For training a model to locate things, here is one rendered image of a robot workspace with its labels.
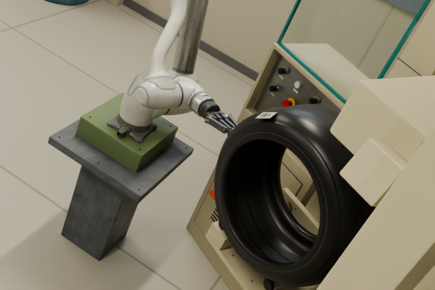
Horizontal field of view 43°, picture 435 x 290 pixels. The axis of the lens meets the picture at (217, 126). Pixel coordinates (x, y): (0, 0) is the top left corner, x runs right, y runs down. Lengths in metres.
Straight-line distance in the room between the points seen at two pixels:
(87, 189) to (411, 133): 1.85
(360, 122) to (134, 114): 1.38
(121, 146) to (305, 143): 1.06
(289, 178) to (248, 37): 2.59
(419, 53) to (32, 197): 2.15
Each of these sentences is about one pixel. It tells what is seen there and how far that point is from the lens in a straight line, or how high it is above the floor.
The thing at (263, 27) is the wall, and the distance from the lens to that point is 4.91.
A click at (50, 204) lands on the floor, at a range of 3.15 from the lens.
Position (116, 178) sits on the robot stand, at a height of 0.65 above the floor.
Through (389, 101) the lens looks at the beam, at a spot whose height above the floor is 1.78.
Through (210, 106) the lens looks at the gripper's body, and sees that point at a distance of 2.10.
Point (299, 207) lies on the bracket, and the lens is 2.21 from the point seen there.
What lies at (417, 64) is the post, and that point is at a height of 1.68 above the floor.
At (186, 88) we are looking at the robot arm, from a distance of 2.16.
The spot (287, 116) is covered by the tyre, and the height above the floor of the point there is 1.44.
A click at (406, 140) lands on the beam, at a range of 1.18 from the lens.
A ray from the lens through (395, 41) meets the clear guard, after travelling 2.23.
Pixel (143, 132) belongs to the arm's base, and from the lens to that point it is 2.50.
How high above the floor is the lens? 2.23
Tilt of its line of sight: 32 degrees down
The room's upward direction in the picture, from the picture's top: 24 degrees clockwise
